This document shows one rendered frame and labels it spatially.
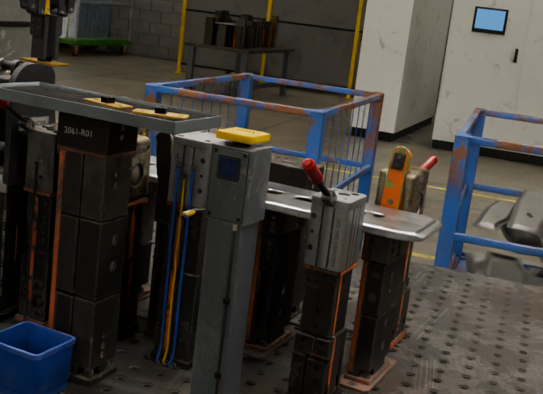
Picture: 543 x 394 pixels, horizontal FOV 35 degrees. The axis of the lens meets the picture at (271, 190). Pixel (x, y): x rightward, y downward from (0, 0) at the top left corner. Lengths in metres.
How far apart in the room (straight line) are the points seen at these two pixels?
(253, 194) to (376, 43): 8.29
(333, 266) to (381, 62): 8.16
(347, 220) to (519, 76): 8.08
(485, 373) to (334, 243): 0.51
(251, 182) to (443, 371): 0.66
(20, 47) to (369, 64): 5.04
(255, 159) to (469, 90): 8.22
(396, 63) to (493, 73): 1.02
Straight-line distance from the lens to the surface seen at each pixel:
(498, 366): 1.80
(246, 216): 1.24
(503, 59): 9.37
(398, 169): 1.66
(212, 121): 1.33
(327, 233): 1.36
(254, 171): 1.23
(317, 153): 3.47
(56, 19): 1.43
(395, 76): 9.46
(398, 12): 9.45
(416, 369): 1.70
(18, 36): 5.29
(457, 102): 9.42
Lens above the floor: 1.35
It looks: 12 degrees down
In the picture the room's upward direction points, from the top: 7 degrees clockwise
